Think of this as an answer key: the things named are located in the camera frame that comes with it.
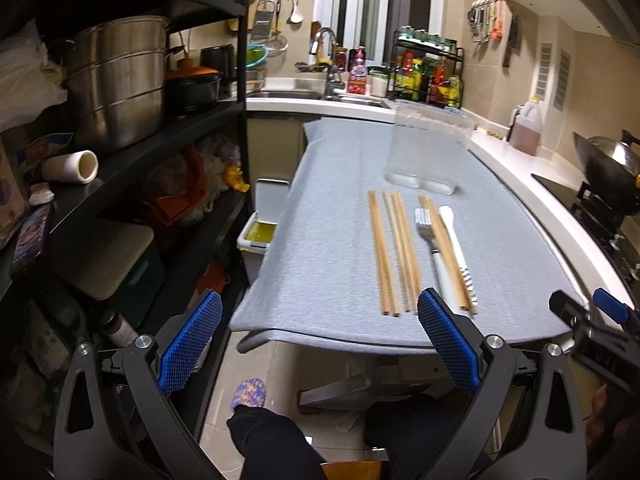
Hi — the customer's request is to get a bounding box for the white striped handle knife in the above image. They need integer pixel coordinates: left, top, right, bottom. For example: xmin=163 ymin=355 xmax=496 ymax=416
xmin=438 ymin=206 xmax=477 ymax=314

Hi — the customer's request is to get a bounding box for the white handled fork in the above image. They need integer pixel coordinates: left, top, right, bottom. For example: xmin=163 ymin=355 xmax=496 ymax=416
xmin=414 ymin=207 xmax=456 ymax=307

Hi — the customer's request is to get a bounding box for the chrome kitchen faucet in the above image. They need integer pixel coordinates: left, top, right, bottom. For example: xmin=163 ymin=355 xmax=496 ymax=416
xmin=309 ymin=27 xmax=345 ymax=100

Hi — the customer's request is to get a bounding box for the person's right hand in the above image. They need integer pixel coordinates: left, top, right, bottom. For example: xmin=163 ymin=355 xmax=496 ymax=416
xmin=585 ymin=384 xmax=631 ymax=442

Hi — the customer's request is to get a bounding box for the black gas stove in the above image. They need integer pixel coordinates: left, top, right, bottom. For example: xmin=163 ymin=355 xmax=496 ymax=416
xmin=532 ymin=174 xmax=639 ymax=306

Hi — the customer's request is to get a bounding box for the steel wok with lid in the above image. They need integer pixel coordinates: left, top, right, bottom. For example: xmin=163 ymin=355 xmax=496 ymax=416
xmin=573 ymin=130 xmax=639 ymax=204

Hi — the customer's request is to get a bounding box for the purple patterned slipper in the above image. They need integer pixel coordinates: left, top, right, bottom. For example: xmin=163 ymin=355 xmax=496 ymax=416
xmin=230 ymin=377 xmax=267 ymax=411

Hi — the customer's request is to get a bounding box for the black trouser leg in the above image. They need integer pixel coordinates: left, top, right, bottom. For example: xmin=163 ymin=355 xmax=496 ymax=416
xmin=227 ymin=405 xmax=326 ymax=479

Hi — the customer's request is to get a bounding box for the oil jug with yellow cap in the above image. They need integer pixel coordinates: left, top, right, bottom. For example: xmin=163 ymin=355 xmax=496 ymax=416
xmin=508 ymin=98 xmax=544 ymax=156

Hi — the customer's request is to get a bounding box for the clear plastic utensil holder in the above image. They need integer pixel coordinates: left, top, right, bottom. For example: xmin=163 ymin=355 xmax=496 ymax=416
xmin=385 ymin=100 xmax=474 ymax=196

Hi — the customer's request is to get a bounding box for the grey table cloth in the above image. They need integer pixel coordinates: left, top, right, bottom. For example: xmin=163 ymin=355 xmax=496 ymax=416
xmin=230 ymin=118 xmax=582 ymax=356

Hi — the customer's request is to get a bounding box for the black metal shelf rack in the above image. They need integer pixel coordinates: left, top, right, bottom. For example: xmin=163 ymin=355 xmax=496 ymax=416
xmin=1 ymin=0 xmax=250 ymax=452

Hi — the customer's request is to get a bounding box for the white paper roll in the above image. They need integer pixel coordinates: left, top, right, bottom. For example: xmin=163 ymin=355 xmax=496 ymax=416
xmin=41 ymin=151 xmax=99 ymax=184

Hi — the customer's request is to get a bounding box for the hanging cleaver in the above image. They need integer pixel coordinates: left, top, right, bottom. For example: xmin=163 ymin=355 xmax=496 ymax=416
xmin=502 ymin=14 xmax=520 ymax=68

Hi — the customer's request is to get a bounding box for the black spice rack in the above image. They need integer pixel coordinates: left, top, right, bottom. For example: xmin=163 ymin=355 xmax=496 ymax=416
xmin=386 ymin=25 xmax=464 ymax=108

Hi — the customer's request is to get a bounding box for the white trash bin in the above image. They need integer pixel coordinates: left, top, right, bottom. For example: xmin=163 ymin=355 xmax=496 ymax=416
xmin=236 ymin=179 xmax=290 ymax=284

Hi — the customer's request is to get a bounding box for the white jar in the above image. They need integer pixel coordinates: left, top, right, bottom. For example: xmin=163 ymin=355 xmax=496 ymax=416
xmin=369 ymin=67 xmax=388 ymax=98

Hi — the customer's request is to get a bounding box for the hanging utensil set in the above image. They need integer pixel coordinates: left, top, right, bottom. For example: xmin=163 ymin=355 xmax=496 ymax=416
xmin=466 ymin=0 xmax=503 ymax=44

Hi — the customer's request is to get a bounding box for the red dish soap bottle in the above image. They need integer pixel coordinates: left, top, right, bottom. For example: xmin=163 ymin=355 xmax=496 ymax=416
xmin=346 ymin=47 xmax=368 ymax=96

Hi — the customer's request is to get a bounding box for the steel double sink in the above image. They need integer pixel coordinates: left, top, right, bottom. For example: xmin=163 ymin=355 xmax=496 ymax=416
xmin=247 ymin=90 xmax=392 ymax=110

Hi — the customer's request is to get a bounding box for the large steel stock pot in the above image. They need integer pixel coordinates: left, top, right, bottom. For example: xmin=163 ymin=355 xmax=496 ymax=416
xmin=65 ymin=15 xmax=168 ymax=150

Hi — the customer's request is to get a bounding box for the orange lidded black pot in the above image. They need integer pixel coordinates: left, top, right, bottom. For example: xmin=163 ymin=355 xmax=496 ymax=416
xmin=164 ymin=58 xmax=221 ymax=110

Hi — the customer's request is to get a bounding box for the white hanging ladle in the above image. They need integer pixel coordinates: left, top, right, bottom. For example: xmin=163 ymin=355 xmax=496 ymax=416
xmin=286 ymin=0 xmax=304 ymax=26

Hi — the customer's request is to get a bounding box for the green and blue colander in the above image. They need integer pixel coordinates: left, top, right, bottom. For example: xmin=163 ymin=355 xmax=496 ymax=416
xmin=245 ymin=44 xmax=269 ymax=70

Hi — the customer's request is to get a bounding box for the metal box grater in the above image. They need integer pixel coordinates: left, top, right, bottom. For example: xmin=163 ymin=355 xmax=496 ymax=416
xmin=250 ymin=0 xmax=276 ymax=44

